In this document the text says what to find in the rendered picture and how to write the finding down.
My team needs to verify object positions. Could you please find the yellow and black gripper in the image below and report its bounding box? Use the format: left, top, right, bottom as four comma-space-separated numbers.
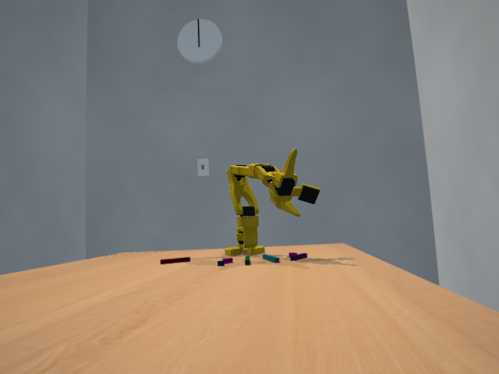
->
269, 149, 320, 217

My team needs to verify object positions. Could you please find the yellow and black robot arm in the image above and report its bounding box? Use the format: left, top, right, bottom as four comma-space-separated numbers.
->
225, 164, 282, 256

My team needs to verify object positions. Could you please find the turquoise rod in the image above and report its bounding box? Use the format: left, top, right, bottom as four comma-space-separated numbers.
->
263, 254, 280, 263

